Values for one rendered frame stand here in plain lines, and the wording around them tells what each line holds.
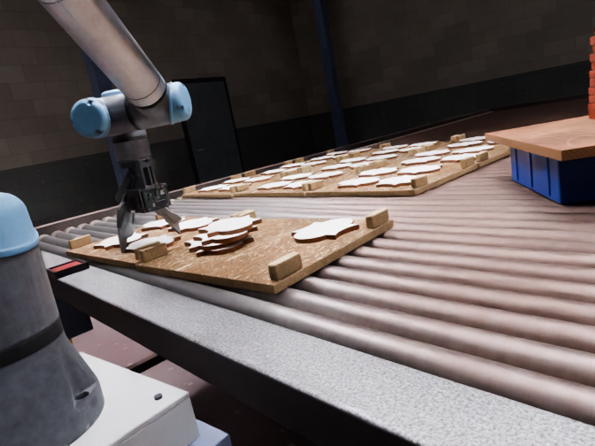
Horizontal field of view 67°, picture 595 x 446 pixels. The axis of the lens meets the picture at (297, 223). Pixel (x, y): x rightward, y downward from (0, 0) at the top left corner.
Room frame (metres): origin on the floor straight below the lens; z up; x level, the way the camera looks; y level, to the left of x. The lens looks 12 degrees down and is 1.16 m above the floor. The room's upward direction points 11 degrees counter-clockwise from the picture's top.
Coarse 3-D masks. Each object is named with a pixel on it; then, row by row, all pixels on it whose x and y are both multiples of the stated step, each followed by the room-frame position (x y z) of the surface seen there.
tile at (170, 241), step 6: (144, 240) 1.10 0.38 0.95; (150, 240) 1.09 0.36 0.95; (156, 240) 1.07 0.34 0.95; (162, 240) 1.06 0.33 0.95; (168, 240) 1.05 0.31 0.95; (174, 240) 1.07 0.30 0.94; (132, 246) 1.05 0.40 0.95; (138, 246) 1.04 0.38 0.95; (168, 246) 1.02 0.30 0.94; (126, 252) 1.04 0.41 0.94; (132, 252) 1.03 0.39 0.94
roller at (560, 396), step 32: (64, 256) 1.29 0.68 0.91; (192, 288) 0.74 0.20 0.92; (288, 320) 0.54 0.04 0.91; (320, 320) 0.51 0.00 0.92; (384, 352) 0.43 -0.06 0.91; (416, 352) 0.40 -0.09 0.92; (448, 352) 0.39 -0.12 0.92; (480, 384) 0.35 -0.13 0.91; (512, 384) 0.33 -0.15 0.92; (544, 384) 0.32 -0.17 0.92; (576, 384) 0.31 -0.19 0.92; (576, 416) 0.29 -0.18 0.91
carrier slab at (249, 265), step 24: (264, 240) 0.91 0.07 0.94; (288, 240) 0.87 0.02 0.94; (336, 240) 0.80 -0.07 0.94; (360, 240) 0.79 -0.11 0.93; (144, 264) 0.90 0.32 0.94; (168, 264) 0.86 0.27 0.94; (192, 264) 0.83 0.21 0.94; (216, 264) 0.80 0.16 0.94; (240, 264) 0.77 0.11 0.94; (264, 264) 0.74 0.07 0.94; (312, 264) 0.69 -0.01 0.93; (264, 288) 0.64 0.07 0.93
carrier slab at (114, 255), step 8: (136, 232) 1.30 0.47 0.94; (144, 232) 1.27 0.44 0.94; (152, 232) 1.25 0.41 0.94; (160, 232) 1.23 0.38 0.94; (168, 232) 1.20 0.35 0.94; (192, 232) 1.14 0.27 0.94; (184, 240) 1.06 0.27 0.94; (80, 248) 1.22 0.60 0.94; (88, 248) 1.20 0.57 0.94; (168, 248) 1.01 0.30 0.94; (176, 248) 1.00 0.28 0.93; (72, 256) 1.19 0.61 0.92; (80, 256) 1.15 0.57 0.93; (88, 256) 1.11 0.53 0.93; (96, 256) 1.07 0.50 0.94; (104, 256) 1.05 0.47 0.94; (112, 256) 1.03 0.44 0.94; (120, 256) 1.02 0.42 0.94; (128, 256) 1.00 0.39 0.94; (112, 264) 1.01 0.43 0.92; (120, 264) 0.98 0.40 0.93; (128, 264) 0.95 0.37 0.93; (136, 264) 0.93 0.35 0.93
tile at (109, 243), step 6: (138, 234) 1.21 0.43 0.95; (144, 234) 1.19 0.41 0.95; (108, 240) 1.20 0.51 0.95; (114, 240) 1.18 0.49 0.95; (132, 240) 1.13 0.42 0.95; (138, 240) 1.14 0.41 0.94; (96, 246) 1.16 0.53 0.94; (102, 246) 1.15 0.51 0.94; (108, 246) 1.12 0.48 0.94; (114, 246) 1.13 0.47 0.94
